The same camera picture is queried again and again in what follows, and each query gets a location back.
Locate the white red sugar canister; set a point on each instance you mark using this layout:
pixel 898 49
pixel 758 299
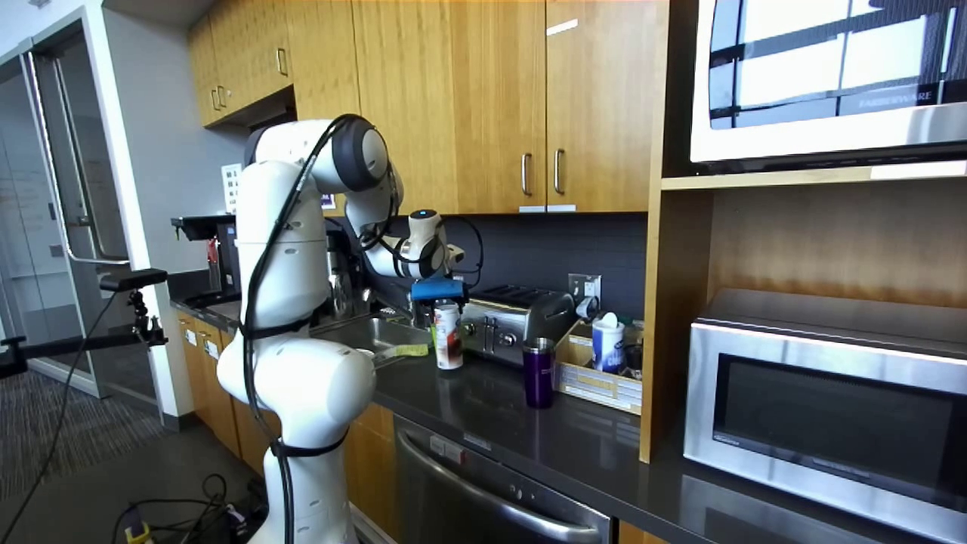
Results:
pixel 448 347

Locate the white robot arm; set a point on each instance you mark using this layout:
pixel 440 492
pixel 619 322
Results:
pixel 313 384

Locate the silver toaster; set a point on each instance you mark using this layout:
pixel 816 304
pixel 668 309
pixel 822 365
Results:
pixel 499 322

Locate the purple travel mug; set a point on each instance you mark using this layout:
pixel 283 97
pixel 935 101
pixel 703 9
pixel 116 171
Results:
pixel 540 372

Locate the kitchen sink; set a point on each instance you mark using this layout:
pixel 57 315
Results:
pixel 385 337

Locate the white blue creamer canister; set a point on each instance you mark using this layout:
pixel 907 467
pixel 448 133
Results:
pixel 608 341

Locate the wooden condiment organizer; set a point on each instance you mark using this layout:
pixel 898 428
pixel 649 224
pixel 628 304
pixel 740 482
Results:
pixel 575 375

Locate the wooden upper cabinets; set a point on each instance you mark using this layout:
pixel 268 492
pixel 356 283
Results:
pixel 492 105

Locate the wooden cabinets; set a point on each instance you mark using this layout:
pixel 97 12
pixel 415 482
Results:
pixel 492 105
pixel 370 452

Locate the stainless steel dishwasher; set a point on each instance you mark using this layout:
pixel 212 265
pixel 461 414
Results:
pixel 451 492

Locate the wooden lower cabinets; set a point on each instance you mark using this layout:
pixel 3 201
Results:
pixel 370 452

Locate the black coffee machine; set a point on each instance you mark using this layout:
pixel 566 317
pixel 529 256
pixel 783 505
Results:
pixel 218 283

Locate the upper built-in oven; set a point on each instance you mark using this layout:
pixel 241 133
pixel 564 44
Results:
pixel 827 75

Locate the wooden appliance shelf unit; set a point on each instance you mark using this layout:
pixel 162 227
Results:
pixel 893 233

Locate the stainless steel microwave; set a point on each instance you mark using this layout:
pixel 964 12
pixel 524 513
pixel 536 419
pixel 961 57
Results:
pixel 849 402

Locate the blue wrist camera box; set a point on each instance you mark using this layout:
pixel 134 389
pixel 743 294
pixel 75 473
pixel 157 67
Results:
pixel 435 288

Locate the wall power outlet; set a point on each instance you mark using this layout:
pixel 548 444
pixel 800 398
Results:
pixel 585 286

